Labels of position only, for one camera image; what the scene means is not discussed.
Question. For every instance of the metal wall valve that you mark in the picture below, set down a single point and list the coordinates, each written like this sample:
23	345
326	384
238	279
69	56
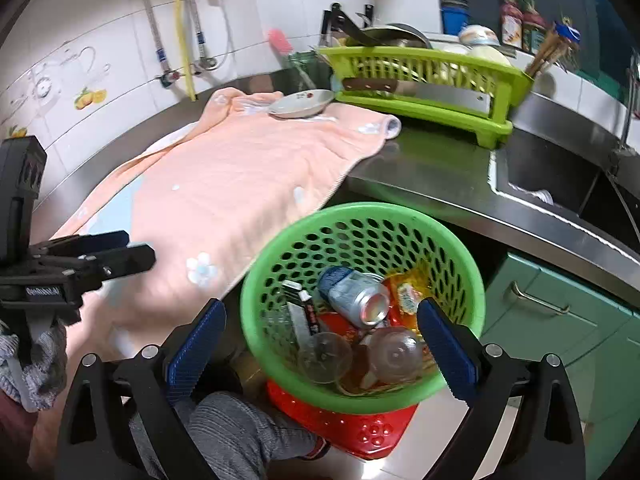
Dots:
168	79
206	63

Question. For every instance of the bundle of wooden chopsticks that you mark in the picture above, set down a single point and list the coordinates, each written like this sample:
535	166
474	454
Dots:
545	55

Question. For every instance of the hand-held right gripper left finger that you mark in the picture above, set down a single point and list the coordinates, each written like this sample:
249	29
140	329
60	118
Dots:
197	350

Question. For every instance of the stainless steel sink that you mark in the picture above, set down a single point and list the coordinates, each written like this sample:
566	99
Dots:
550	170

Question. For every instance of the blue jar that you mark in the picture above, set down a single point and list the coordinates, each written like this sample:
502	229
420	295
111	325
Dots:
455	20

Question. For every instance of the red-label sauce jar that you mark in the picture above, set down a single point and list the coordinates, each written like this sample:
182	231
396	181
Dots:
511	25
533	30

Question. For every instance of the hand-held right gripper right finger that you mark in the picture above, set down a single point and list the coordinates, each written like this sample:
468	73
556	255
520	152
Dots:
447	350

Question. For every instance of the red plastic stool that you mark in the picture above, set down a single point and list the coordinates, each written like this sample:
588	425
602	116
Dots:
360	435

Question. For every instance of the person's left hand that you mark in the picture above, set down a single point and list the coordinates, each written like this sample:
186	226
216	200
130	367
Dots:
45	360

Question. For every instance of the metal faucet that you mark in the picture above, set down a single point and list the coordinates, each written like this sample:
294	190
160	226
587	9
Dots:
631	90

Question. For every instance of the blue and silver drink can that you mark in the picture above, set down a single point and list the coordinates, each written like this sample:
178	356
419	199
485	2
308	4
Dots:
350	295

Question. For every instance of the peach flower-print towel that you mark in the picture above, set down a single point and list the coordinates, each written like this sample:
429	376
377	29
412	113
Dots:
240	170

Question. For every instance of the person's left forearm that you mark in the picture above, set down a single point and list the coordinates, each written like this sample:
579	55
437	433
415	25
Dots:
12	435

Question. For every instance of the green cabinet drawer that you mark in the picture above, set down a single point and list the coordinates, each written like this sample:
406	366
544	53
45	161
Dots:
575	360

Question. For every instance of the yellow plastic wrapper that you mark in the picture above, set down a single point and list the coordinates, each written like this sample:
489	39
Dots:
407	295

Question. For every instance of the black frying pan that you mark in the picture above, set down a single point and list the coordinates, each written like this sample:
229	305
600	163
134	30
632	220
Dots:
400	35

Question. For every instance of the green perforated plastic basket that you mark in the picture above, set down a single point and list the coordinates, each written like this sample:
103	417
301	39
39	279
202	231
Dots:
350	208

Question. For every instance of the person's grey trouser leg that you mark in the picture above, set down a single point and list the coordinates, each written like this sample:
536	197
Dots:
240	435

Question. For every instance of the lime green dish rack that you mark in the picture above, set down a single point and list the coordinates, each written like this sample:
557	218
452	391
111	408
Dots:
450	124

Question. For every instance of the white bowl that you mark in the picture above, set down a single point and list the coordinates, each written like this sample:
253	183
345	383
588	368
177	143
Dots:
480	55

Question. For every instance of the red and gold drink bottle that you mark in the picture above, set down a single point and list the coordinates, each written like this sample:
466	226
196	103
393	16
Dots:
395	355

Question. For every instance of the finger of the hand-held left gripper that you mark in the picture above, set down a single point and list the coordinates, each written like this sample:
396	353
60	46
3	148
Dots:
130	259
100	241

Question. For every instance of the patterned ceramic bowl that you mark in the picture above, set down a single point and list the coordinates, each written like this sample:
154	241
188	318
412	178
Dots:
477	35

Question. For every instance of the dark red drink can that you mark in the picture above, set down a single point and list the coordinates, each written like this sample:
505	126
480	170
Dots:
310	315

